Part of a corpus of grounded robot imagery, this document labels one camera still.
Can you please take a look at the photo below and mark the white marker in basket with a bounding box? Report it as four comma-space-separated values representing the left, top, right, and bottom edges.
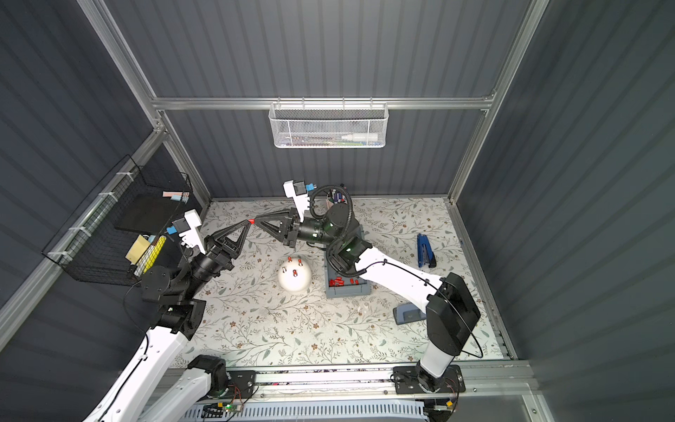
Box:
341, 133, 379, 143

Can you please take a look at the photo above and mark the pink pen cup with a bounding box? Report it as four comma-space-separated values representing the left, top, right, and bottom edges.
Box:
326, 189, 347, 207

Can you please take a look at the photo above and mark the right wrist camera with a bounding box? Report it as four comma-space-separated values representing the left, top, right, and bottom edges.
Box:
283, 180, 316, 223

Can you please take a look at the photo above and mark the grey tape dispenser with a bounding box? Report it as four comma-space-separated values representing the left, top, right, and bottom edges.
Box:
393, 302, 426, 325

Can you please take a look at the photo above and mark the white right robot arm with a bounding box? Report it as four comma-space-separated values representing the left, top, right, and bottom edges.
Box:
255, 180, 481, 393

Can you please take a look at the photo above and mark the grey plastic bin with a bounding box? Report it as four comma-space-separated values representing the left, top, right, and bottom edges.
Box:
324, 226, 372, 299

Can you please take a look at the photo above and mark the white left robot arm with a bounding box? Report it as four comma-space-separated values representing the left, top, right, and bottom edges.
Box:
87, 213, 251, 421

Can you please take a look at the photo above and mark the black wire wall basket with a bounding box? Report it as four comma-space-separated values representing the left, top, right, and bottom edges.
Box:
42, 162, 193, 286

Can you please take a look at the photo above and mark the white wire wall basket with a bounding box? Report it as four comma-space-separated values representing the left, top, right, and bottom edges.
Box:
268, 105, 390, 149

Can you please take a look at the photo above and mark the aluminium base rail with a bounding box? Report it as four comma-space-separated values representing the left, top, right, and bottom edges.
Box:
251, 360, 540, 402

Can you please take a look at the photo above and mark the white dome with screws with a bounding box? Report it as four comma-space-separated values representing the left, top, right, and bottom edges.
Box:
277, 255, 312, 294

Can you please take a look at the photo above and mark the blue stapler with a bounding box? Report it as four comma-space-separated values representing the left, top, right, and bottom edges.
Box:
417, 234, 437, 268

